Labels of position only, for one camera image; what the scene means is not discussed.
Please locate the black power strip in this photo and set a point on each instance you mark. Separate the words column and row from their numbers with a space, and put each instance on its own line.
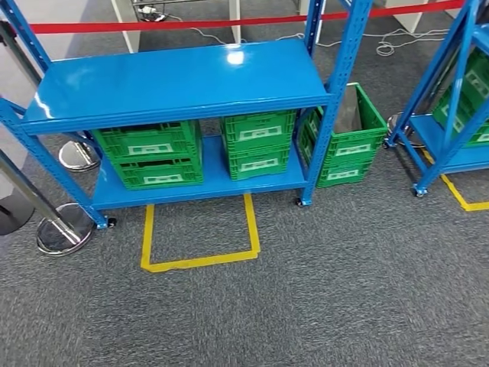
column 151, row 14

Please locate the chrome stanchion base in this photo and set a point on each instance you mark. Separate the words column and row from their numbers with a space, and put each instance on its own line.
column 397, row 129

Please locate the chrome stanchion post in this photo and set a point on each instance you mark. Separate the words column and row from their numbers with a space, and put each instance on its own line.
column 57, row 228
column 78, row 154

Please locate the blue metal shelf rack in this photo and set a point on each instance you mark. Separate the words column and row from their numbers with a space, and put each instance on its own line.
column 172, row 86
column 450, row 101

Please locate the white desk leg panel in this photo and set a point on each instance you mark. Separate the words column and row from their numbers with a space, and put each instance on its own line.
column 407, row 15
column 235, row 20
column 127, row 25

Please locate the long red barrier belt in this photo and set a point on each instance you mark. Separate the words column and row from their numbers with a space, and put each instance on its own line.
column 229, row 21

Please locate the chrome desk crossbar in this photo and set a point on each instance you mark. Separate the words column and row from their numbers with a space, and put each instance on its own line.
column 160, row 3

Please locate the black pole stand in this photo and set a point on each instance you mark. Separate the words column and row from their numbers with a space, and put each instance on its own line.
column 13, row 215

